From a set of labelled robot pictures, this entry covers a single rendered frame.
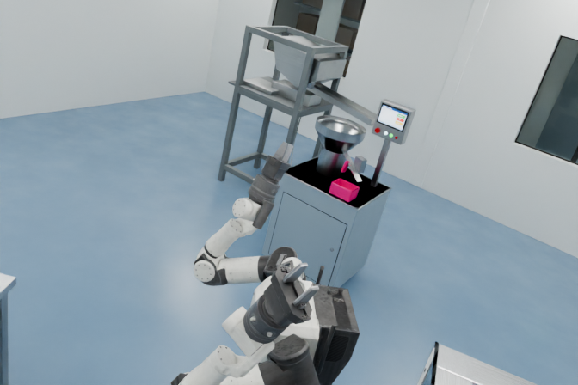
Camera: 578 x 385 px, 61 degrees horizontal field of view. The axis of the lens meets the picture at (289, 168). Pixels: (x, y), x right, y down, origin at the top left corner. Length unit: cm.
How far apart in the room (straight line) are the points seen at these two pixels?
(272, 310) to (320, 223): 234
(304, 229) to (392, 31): 309
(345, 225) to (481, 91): 281
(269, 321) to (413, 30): 498
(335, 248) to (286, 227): 40
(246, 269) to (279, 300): 67
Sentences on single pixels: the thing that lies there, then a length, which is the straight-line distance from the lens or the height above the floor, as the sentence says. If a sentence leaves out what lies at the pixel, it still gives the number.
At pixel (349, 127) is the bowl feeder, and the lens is 368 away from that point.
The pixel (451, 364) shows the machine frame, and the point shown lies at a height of 161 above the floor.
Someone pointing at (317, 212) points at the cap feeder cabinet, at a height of 60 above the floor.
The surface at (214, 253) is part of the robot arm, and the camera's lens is 174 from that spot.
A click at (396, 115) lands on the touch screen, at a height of 132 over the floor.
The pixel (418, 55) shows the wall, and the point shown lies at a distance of 580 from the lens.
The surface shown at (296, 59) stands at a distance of 421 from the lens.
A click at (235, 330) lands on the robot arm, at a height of 136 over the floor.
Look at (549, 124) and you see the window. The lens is 566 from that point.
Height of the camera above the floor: 215
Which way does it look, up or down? 23 degrees down
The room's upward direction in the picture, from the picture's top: 14 degrees clockwise
